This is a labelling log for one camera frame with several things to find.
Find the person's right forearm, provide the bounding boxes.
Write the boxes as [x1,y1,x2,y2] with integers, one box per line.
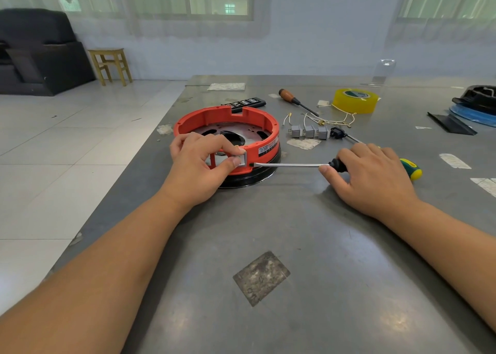
[395,201,496,331]

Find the person's right hand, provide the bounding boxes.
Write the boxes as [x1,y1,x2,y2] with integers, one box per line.
[319,142,424,224]

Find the black round appliance part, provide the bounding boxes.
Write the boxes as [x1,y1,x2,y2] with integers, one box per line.
[453,85,496,117]

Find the wide white tape strips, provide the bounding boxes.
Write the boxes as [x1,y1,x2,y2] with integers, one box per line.
[470,177,496,198]

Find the black remote control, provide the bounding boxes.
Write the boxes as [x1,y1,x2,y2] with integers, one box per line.
[221,97,267,111]

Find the green yellow handle screwdriver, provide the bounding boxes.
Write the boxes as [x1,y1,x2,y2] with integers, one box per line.
[343,131,424,183]

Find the narrow white tape strip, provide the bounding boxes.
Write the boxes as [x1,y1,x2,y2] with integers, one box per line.
[439,153,472,170]

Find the person's left forearm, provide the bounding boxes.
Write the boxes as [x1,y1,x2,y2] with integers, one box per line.
[0,191,191,354]

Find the teal handle screwdriver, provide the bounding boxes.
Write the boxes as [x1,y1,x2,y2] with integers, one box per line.
[253,156,350,174]

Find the yellow tape roll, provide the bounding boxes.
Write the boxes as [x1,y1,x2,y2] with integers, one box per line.
[332,88,381,115]

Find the blue ring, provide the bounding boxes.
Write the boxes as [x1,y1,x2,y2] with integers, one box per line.
[448,103,496,128]

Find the black armchair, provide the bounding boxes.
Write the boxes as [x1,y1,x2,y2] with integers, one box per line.
[0,8,96,97]

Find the crumpled white tape piece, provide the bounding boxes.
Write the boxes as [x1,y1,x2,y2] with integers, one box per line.
[287,137,322,151]

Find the person's left hand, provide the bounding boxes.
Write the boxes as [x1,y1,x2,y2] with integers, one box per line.
[157,131,249,211]

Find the red round appliance base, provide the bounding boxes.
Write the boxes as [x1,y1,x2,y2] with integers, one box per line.
[174,105,282,189]

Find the white paper sheet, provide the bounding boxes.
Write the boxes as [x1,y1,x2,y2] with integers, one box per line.
[206,82,246,92]

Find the small wooden stool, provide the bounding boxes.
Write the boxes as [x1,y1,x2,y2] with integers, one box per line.
[87,48,133,86]

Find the orange handle screwdriver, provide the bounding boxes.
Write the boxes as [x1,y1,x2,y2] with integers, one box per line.
[278,88,320,117]

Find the black flat plate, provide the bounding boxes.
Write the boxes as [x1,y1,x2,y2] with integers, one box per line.
[427,112,478,136]

